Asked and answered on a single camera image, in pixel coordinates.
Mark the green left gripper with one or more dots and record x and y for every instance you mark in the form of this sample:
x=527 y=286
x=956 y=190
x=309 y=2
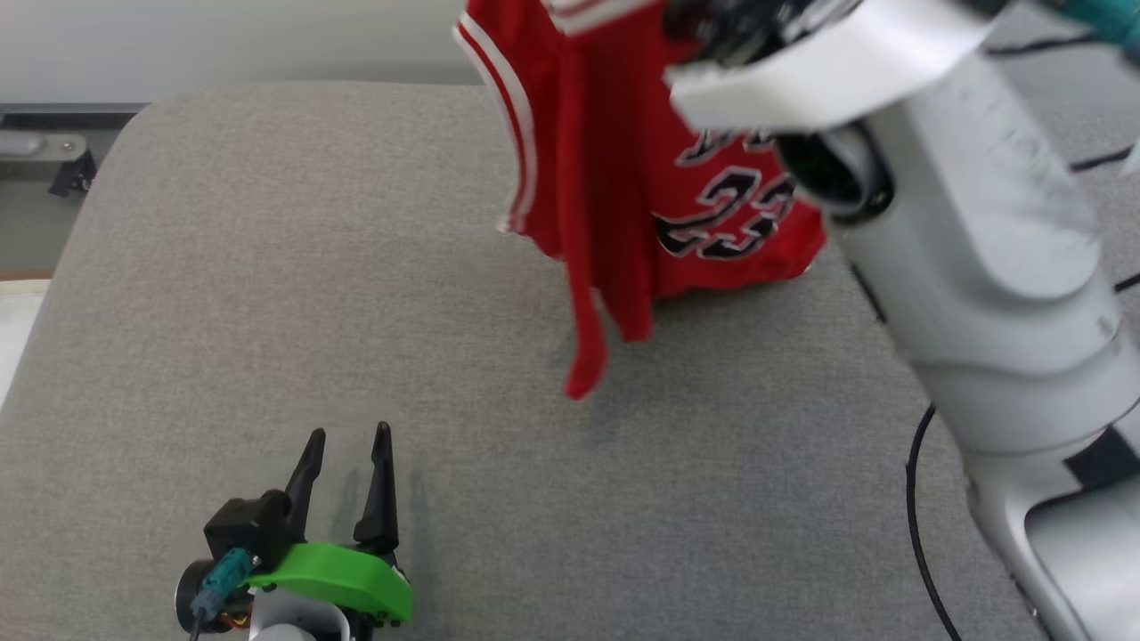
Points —
x=338 y=579

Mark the red Bulls 23 garment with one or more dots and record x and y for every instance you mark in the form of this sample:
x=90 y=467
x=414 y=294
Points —
x=606 y=178

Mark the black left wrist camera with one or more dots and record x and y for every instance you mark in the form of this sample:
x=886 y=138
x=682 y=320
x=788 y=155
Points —
x=245 y=530

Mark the dark furniture caster foot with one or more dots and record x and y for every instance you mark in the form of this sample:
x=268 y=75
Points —
x=73 y=174

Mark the grey metal bar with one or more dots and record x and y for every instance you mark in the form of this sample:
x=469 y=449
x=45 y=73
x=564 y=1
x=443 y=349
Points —
x=36 y=145

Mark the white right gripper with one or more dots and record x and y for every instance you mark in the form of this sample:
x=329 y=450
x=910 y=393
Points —
x=846 y=62

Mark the white grey left arm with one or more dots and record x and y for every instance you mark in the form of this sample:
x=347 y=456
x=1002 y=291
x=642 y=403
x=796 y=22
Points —
x=294 y=623

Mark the white grey right arm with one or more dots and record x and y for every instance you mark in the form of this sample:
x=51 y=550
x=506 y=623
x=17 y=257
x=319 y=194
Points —
x=980 y=267

